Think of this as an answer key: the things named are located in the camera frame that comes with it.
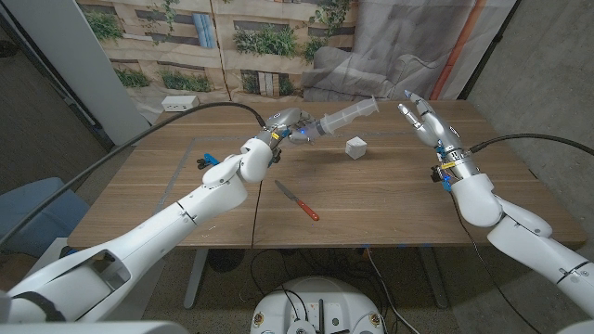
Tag blue grey upholstered seat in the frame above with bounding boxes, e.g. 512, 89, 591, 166
0, 176, 92, 259

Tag blue and black clip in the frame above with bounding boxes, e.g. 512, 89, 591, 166
196, 153, 221, 171

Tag black backdrop stand pole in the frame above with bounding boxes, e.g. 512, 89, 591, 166
457, 0, 523, 101

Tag white cube block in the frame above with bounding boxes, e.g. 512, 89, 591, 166
344, 135, 368, 161

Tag white robot torso base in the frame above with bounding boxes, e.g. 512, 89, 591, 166
249, 276, 385, 334

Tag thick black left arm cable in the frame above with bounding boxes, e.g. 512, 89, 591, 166
0, 101, 267, 250

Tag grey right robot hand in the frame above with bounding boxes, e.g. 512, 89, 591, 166
397, 90, 482, 192

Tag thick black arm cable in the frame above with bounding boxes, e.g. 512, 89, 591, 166
469, 133, 594, 158
0, 101, 267, 250

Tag printed fabric backdrop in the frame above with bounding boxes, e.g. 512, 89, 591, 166
76, 0, 519, 124

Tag white column panel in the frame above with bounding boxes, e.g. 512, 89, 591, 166
2, 0, 152, 148

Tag grey floor cable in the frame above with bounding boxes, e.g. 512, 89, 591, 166
365, 248, 409, 334

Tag black round floor object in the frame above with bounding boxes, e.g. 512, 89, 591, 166
207, 249, 246, 274

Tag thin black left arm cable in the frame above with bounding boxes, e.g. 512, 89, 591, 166
250, 179, 264, 251

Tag white power strip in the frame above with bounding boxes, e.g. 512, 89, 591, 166
161, 95, 200, 113

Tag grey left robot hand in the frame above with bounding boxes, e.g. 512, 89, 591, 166
254, 107, 322, 152

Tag white table leg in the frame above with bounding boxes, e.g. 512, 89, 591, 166
420, 246, 449, 310
183, 249, 210, 311

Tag red handled knife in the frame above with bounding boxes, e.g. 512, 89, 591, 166
274, 179, 321, 223

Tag clear plastic syringe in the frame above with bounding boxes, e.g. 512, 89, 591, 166
305, 96, 381, 140

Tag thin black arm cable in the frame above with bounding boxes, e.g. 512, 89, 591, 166
449, 189, 533, 334
250, 179, 264, 251

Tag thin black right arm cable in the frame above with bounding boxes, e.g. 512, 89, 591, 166
449, 189, 533, 334

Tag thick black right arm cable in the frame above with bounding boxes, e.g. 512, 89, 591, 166
469, 133, 594, 158

